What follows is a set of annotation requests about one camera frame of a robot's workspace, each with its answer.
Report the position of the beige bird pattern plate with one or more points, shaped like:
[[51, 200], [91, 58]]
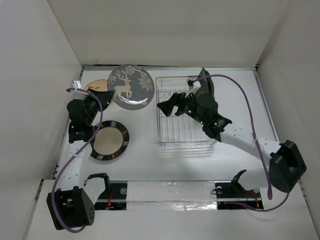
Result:
[[99, 85]]

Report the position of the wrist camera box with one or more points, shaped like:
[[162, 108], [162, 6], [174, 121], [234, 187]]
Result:
[[75, 84], [193, 85]]

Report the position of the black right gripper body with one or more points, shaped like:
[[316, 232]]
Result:
[[189, 107]]

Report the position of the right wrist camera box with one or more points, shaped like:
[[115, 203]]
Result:
[[193, 85]]

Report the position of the grey reindeer plate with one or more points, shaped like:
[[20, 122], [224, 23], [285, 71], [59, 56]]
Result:
[[133, 87]]

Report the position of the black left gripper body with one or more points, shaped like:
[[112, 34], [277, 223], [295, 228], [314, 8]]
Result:
[[92, 105]]

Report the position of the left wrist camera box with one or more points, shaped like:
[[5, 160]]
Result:
[[75, 84]]

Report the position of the wire dish rack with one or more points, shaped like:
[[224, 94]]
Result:
[[177, 132]]

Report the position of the striped rim cream plate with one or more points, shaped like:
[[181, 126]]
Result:
[[110, 142]]

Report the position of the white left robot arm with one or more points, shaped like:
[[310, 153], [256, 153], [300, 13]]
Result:
[[71, 202]]

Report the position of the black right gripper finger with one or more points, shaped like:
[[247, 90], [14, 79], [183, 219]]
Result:
[[166, 107], [179, 111]]

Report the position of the black square floral plate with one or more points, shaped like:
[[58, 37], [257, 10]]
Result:
[[204, 85]]

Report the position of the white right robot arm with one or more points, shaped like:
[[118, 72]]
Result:
[[282, 163]]

